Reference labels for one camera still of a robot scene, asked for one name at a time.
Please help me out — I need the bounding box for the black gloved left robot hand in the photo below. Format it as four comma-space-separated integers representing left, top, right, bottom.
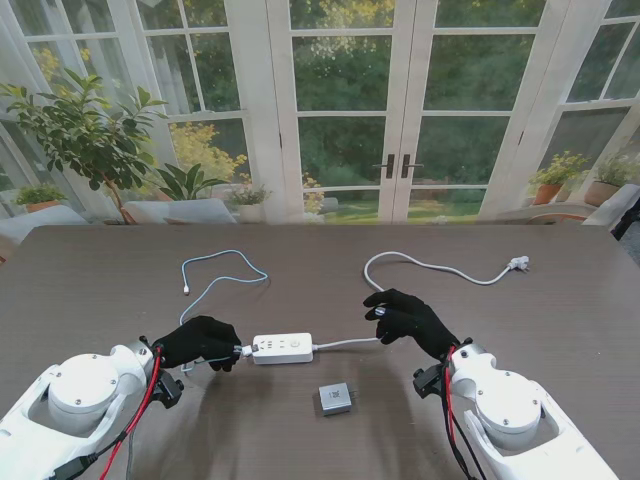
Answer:
151, 315, 243, 374

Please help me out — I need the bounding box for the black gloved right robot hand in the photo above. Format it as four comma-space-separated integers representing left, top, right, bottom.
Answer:
361, 288, 462, 362

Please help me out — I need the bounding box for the light blue USB cable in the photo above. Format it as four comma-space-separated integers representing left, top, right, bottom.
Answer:
179, 249, 269, 374

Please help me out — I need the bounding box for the white power strip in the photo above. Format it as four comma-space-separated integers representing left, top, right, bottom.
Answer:
251, 332, 316, 367

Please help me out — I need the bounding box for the grey charger adapter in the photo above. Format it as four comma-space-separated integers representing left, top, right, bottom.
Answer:
313, 381, 361, 418

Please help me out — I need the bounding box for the white power cord with plug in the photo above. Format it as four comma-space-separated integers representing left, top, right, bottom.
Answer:
312, 251, 532, 351

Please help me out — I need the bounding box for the white planter box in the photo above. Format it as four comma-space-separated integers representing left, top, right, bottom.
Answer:
122, 198, 239, 225

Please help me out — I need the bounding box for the flowering plant in white pot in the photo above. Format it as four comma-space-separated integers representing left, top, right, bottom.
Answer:
227, 182, 274, 224

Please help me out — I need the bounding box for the broad leaf green plant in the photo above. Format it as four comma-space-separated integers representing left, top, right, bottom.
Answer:
154, 162, 229, 202

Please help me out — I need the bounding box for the plant in terracotta pot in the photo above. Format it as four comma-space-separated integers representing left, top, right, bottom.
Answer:
528, 151, 591, 207

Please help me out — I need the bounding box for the white glass door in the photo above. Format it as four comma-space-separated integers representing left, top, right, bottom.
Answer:
399, 0, 577, 224
264, 0, 407, 224

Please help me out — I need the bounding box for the small bushy potted plant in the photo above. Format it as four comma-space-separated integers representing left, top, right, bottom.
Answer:
12, 183, 69, 214

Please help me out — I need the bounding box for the plant in tan pot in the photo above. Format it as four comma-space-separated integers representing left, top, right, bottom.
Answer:
583, 151, 640, 208

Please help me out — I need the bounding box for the tall leafy green plant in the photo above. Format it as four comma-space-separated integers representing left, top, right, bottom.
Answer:
0, 69, 169, 225

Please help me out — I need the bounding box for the black stand piece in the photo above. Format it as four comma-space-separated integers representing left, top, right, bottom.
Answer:
612, 192, 640, 242

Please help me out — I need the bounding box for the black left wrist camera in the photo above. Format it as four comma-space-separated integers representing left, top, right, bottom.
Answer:
154, 373, 186, 411

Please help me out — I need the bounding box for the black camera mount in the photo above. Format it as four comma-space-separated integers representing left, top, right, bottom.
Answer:
412, 366, 444, 400

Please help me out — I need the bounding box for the dark door handle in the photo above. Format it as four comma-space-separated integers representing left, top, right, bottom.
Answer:
372, 153, 397, 179
399, 153, 426, 179

